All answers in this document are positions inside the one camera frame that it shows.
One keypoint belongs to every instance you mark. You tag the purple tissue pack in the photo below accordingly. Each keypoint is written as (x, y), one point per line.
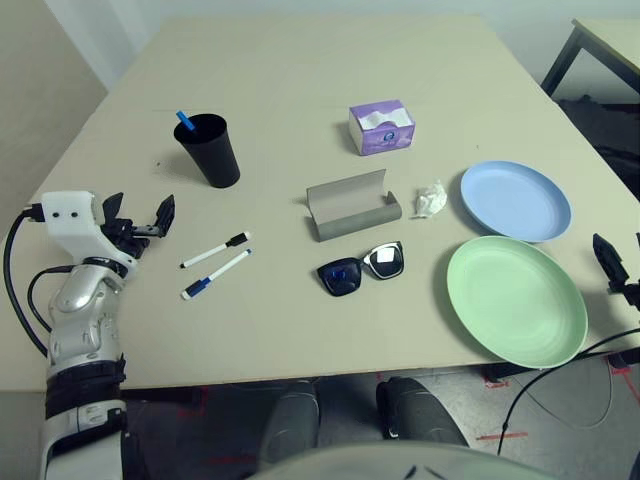
(385, 137)

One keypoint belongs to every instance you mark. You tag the white tissue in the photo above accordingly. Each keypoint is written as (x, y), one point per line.
(430, 200)

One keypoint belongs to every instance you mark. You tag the grey robot leg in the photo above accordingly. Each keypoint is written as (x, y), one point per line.
(415, 410)
(292, 420)

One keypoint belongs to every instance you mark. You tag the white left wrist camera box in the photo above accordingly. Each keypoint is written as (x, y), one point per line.
(65, 210)

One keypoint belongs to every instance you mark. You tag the grey robot left leg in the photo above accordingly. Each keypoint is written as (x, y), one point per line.
(292, 420)

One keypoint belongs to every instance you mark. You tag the red floor tape strip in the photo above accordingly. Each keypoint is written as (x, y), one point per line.
(500, 436)

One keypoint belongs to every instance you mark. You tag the black sunglasses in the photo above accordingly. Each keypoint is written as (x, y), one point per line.
(340, 277)

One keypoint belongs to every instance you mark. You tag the white marker blue cap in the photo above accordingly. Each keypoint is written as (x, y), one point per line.
(220, 271)

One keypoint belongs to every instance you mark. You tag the light blue plate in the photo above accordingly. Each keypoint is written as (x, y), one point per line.
(515, 200)

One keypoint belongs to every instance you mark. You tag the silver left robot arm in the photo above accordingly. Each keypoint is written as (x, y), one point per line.
(75, 300)

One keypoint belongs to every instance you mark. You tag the grey robot torso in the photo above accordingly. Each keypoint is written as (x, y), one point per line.
(375, 465)

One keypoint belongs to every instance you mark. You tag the grey robot right leg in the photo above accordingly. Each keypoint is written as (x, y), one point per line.
(415, 410)

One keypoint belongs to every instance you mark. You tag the red floor tape corner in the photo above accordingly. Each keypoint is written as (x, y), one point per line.
(495, 384)

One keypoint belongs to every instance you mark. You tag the beige side table black frame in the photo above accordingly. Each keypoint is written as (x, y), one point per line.
(615, 42)

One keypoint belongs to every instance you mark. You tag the grey glasses case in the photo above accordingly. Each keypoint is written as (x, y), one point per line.
(350, 220)

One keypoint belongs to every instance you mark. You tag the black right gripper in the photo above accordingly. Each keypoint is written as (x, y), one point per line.
(625, 290)

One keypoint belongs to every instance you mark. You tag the black plastic cup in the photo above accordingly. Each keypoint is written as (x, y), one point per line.
(215, 160)

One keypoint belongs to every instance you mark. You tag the light green plate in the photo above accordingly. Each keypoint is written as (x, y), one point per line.
(515, 300)

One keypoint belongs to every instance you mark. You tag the black table base bar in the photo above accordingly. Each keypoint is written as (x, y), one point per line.
(500, 371)

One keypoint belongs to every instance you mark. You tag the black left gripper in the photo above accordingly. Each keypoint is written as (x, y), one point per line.
(125, 237)

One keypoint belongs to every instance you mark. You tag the white marker black cap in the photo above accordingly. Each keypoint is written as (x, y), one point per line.
(205, 254)

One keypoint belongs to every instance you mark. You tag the all-blue marker pen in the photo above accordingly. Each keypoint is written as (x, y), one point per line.
(184, 119)

